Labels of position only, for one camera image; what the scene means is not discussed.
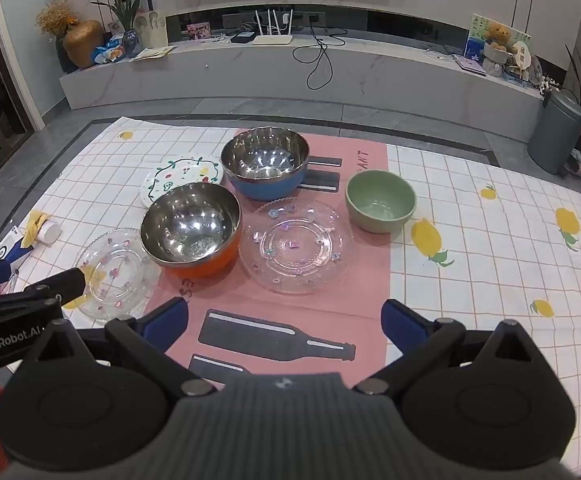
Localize dark vase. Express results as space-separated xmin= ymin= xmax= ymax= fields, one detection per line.
xmin=55 ymin=35 xmax=78 ymax=75

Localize white router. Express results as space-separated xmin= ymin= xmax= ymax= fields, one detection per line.
xmin=252 ymin=8 xmax=293 ymax=47

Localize blue steel bowl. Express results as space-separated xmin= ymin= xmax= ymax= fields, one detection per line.
xmin=219 ymin=126 xmax=311 ymax=202

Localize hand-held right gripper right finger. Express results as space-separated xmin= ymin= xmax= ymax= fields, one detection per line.
xmin=353 ymin=299 xmax=546 ymax=397

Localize orange steel bowl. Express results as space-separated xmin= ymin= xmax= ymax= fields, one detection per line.
xmin=139 ymin=181 xmax=244 ymax=280

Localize grey marble TV cabinet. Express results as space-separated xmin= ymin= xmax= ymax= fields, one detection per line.
xmin=59 ymin=35 xmax=546 ymax=143

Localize fruit-print white plate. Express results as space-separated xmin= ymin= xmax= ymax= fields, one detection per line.
xmin=142 ymin=154 xmax=224 ymax=209

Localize blue and white box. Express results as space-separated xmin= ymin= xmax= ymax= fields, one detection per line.
xmin=0 ymin=225 xmax=34 ymax=266

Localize lemon-print checked tablecloth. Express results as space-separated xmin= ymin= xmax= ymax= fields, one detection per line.
xmin=0 ymin=116 xmax=581 ymax=411

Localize blue picture board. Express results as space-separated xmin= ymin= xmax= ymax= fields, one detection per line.
xmin=463 ymin=14 xmax=532 ymax=68

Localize clear glass flower plate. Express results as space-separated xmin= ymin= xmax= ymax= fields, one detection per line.
xmin=73 ymin=227 xmax=164 ymax=323
xmin=239 ymin=199 xmax=355 ymax=296

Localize pink bottle-print mat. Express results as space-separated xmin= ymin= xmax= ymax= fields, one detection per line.
xmin=148 ymin=127 xmax=392 ymax=383

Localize green leafy plant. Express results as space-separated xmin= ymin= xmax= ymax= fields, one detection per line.
xmin=90 ymin=0 xmax=146 ymax=36

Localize purple book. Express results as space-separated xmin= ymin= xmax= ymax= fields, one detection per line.
xmin=453 ymin=55 xmax=488 ymax=77

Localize stack of papers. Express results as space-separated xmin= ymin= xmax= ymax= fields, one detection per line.
xmin=130 ymin=46 xmax=177 ymax=62

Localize grey trash bin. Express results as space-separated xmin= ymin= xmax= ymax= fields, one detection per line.
xmin=527 ymin=88 xmax=581 ymax=176

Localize blue snack packet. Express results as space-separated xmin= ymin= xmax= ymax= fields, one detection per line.
xmin=93 ymin=40 xmax=126 ymax=65

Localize black cable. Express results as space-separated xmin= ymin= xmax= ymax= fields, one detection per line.
xmin=291 ymin=20 xmax=348 ymax=92

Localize blue glass vase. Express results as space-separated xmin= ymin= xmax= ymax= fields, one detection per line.
xmin=122 ymin=30 xmax=144 ymax=58

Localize yellow cloth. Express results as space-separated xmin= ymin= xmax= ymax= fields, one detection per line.
xmin=20 ymin=210 xmax=52 ymax=250

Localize green bowl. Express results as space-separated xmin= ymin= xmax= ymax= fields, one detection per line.
xmin=345 ymin=169 xmax=417 ymax=235

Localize dried yellow flowers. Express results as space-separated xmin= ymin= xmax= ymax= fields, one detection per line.
xmin=35 ymin=0 xmax=78 ymax=37

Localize white jar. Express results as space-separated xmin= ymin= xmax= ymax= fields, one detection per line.
xmin=38 ymin=220 xmax=62 ymax=247

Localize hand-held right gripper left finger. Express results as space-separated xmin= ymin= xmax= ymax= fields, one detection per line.
xmin=18 ymin=296 xmax=217 ymax=399

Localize gold vase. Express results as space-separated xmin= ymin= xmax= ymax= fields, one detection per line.
xmin=63 ymin=20 xmax=105 ymax=70

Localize brown teddy bear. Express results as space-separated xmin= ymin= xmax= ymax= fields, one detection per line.
xmin=485 ymin=21 xmax=513 ymax=53

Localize mushroom picture card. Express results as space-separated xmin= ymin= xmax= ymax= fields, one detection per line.
xmin=133 ymin=10 xmax=167 ymax=51

